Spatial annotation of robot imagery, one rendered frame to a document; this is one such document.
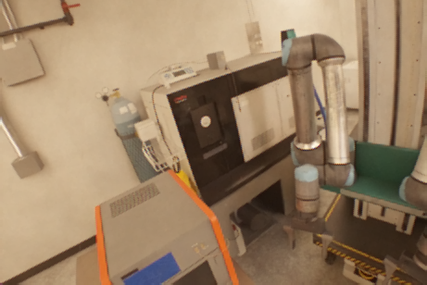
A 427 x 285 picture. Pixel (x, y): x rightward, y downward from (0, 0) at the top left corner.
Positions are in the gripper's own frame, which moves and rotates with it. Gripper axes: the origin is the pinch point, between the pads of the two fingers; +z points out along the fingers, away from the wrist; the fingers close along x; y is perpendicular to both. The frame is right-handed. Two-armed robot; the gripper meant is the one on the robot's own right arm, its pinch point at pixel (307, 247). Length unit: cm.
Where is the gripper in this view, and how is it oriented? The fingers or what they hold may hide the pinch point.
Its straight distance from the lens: 103.2
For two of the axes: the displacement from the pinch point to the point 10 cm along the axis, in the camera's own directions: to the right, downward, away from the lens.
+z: 0.6, 10.0, -0.3
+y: 6.8, -0.2, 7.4
